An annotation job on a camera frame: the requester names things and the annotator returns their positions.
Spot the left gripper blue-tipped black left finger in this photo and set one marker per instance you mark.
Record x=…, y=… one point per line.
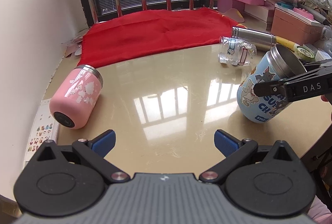
x=91, y=154

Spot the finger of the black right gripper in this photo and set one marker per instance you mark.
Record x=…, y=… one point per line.
x=315, y=82

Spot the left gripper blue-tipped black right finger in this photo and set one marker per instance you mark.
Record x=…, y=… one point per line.
x=237, y=153

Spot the light blue cartoon cup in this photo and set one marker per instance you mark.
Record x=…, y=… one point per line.
x=279, y=62

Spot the pink steel cup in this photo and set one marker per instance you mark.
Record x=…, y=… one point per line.
x=73, y=102

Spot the clear plastic cup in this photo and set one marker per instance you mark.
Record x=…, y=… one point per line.
x=236, y=51

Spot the person's hand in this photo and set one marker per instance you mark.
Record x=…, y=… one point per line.
x=323, y=98

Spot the green tape roll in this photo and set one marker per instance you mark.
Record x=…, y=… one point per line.
x=304, y=54

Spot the yellow tube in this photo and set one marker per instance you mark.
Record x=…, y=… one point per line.
x=287, y=43

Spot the sticker sheet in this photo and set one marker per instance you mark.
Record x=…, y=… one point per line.
x=44, y=127

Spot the pink storage box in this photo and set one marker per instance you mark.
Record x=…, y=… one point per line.
x=291, y=27

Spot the stainless steel thermos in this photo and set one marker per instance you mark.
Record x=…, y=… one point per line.
x=263, y=41

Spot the red cloth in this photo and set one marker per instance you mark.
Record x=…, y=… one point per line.
x=152, y=32

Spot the pink step stool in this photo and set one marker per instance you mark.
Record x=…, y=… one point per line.
x=224, y=5

